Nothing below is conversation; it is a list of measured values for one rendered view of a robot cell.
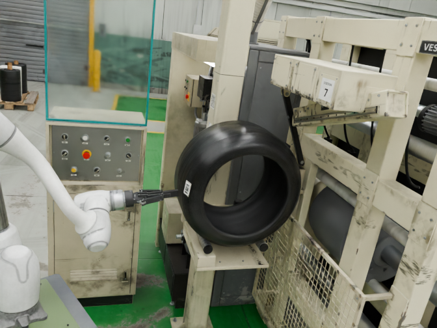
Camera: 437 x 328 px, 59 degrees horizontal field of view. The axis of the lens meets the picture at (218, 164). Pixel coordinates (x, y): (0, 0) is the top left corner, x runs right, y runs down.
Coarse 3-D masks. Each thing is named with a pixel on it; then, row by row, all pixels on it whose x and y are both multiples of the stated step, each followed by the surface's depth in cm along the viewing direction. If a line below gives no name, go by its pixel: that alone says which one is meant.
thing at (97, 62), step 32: (64, 0) 194; (96, 0) 197; (128, 0) 201; (64, 32) 199; (96, 32) 203; (128, 32) 207; (64, 64) 204; (96, 64) 208; (128, 64) 212; (64, 96) 210; (96, 96) 214; (128, 96) 219
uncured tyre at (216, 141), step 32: (224, 128) 172; (256, 128) 172; (192, 160) 165; (224, 160) 162; (288, 160) 170; (192, 192) 164; (256, 192) 205; (288, 192) 176; (192, 224) 172; (224, 224) 201; (256, 224) 197
